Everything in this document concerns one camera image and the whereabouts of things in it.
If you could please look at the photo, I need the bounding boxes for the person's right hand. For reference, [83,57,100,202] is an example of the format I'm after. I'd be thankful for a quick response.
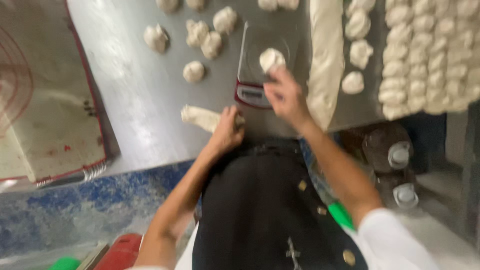
[262,64,313,129]

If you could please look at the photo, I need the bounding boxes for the person's left hand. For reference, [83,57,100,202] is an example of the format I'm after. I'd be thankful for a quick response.
[207,105,247,151]

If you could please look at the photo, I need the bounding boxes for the small weighed dough ball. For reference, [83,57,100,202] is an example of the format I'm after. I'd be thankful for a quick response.
[259,47,287,74]

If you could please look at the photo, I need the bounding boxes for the torn dough strip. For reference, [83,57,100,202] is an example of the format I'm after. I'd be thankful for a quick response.
[181,104,246,134]

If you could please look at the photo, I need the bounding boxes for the red kitchen scale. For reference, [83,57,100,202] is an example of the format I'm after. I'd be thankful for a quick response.
[235,20,301,110]

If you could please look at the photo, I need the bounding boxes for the long dough log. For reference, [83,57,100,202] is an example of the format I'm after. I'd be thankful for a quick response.
[305,0,346,131]

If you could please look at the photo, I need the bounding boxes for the scattered loose dough lumps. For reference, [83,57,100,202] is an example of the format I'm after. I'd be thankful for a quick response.
[143,0,301,84]

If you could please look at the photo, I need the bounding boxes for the rough dough piece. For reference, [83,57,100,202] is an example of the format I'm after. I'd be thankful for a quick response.
[341,71,365,95]
[346,0,376,15]
[349,39,374,70]
[344,10,372,41]

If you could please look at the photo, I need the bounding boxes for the black apron with gold buttons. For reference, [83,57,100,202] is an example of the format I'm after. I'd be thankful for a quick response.
[192,138,369,270]

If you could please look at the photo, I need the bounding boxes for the brown bottle with white cap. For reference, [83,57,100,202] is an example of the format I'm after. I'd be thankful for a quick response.
[375,173,419,210]
[361,124,414,174]

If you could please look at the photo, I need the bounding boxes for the metal coil spring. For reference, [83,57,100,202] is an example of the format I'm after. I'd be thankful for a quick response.
[82,160,108,182]

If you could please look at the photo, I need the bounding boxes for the rows of packed dough portions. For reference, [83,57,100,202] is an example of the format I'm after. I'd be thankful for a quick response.
[378,0,480,121]

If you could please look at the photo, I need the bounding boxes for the red cylinder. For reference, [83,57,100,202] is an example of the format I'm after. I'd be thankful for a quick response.
[93,233,144,270]

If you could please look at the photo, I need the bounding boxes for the red-edged baking mat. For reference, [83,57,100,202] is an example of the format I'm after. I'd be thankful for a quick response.
[0,0,109,185]

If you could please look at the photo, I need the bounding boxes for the green plastic object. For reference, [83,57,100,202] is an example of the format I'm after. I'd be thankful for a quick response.
[48,256,82,270]

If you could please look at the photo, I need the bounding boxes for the green handle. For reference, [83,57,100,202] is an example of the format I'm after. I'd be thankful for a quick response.
[327,202,356,232]

